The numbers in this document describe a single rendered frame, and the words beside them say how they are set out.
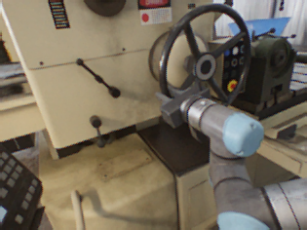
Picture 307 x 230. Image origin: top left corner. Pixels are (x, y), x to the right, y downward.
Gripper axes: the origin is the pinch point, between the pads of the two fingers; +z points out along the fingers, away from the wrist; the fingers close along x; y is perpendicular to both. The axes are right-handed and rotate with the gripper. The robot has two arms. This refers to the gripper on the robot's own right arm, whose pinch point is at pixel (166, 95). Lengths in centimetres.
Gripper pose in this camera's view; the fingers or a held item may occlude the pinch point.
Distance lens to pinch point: 63.4
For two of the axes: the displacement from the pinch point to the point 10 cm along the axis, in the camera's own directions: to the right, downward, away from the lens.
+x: -8.2, 5.2, -2.3
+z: -4.6, -3.6, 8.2
